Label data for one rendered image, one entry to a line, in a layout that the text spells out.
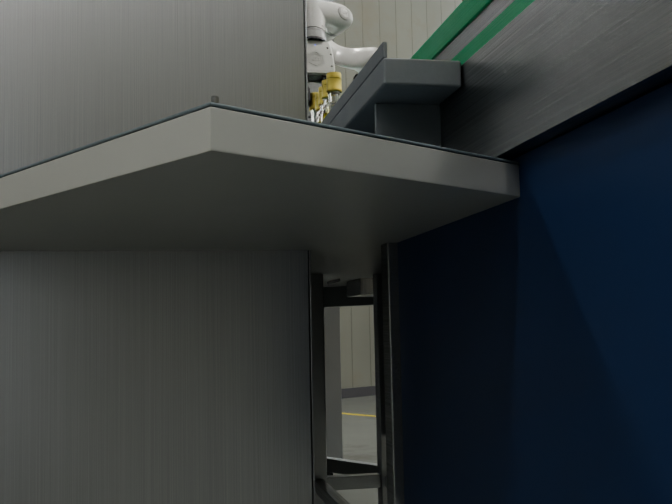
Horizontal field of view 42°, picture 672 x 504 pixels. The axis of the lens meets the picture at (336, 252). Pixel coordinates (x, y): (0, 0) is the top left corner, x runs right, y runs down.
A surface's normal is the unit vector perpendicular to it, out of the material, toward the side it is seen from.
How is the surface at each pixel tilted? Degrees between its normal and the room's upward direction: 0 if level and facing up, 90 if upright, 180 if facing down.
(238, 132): 90
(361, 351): 90
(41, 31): 90
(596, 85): 90
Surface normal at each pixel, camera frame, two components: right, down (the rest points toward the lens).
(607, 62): -0.98, 0.00
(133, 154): -0.73, -0.04
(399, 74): 0.19, -0.09
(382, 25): 0.69, -0.07
